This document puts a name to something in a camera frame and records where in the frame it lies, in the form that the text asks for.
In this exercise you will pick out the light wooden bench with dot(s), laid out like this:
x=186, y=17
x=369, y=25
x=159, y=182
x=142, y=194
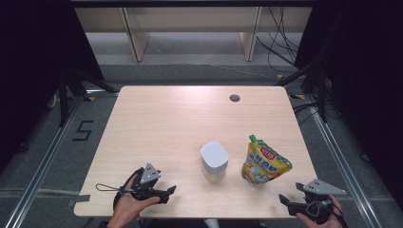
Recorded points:
x=136, y=34

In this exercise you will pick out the yellow seasoning pouch green cap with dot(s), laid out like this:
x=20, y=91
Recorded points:
x=263, y=163

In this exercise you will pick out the grey tape strip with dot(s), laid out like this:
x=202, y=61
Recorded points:
x=79, y=199

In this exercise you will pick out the glass jar with white lid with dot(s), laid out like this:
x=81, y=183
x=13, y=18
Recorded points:
x=214, y=155

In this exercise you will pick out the person's left hand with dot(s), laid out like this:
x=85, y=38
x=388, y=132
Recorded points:
x=130, y=207

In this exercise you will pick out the metal floor rail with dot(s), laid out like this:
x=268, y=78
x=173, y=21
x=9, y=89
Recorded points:
x=47, y=152
x=339, y=158

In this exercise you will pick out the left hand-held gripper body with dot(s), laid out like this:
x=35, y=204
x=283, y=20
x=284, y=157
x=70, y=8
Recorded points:
x=149, y=173

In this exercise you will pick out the black curtain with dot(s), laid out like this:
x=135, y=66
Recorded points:
x=31, y=63
x=364, y=79

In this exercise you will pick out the black metal stand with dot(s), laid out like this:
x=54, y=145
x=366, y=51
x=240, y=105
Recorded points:
x=322, y=95
x=63, y=95

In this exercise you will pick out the yellow black tape marker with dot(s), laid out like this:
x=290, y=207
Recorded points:
x=91, y=98
x=297, y=96

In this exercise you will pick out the person's right hand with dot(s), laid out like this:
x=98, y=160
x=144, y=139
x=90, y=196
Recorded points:
x=320, y=226

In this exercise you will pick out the white table leg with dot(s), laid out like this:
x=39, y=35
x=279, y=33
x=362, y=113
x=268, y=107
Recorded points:
x=211, y=223

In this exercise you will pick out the grey table grommet hole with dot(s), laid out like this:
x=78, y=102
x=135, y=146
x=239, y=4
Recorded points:
x=234, y=98

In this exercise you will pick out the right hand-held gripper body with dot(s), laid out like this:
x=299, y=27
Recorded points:
x=320, y=187

